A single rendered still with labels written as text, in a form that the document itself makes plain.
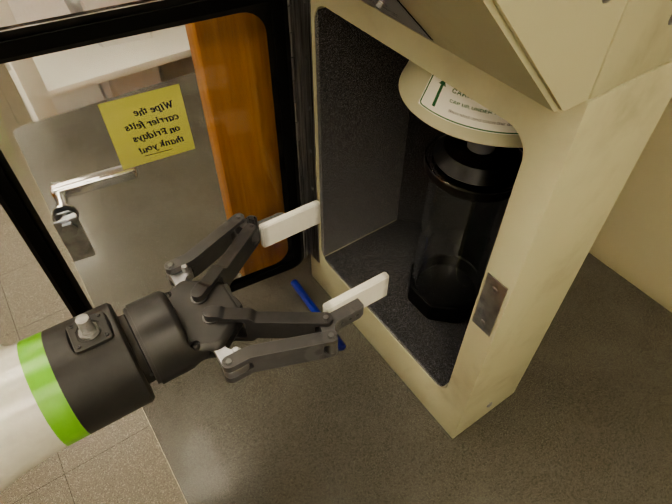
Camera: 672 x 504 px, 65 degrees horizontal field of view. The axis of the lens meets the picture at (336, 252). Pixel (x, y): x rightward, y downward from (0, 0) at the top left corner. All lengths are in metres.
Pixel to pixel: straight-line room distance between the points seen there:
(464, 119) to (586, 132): 0.12
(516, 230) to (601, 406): 0.41
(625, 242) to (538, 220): 0.55
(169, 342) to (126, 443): 1.38
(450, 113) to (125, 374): 0.33
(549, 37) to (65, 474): 1.74
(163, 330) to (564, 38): 0.34
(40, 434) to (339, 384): 0.39
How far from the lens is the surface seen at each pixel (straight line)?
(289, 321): 0.46
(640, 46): 0.36
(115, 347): 0.44
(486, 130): 0.45
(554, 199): 0.39
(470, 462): 0.69
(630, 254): 0.95
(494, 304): 0.47
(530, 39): 0.26
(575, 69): 0.31
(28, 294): 2.30
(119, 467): 1.79
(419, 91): 0.47
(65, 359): 0.44
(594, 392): 0.79
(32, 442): 0.46
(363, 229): 0.76
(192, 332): 0.46
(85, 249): 0.61
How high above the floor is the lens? 1.57
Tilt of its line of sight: 48 degrees down
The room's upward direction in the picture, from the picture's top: straight up
